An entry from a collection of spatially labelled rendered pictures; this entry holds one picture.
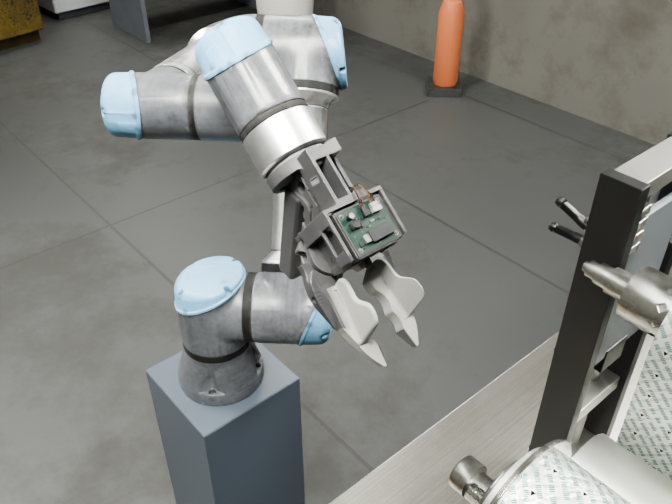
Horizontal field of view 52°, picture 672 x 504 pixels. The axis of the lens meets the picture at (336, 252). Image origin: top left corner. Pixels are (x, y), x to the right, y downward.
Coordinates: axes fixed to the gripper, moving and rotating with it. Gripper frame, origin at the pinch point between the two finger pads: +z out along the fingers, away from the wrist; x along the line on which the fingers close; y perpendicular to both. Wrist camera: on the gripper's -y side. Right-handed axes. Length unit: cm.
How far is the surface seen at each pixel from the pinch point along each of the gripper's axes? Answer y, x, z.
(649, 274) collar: 10.5, 25.4, 7.2
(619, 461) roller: 5.1, 13.4, 21.4
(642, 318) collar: 9.1, 22.5, 10.7
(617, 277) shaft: 7.2, 24.8, 6.2
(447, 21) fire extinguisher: -220, 286, -129
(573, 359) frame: -7.9, 27.7, 14.4
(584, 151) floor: -190, 290, -19
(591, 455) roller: 3.6, 11.9, 19.7
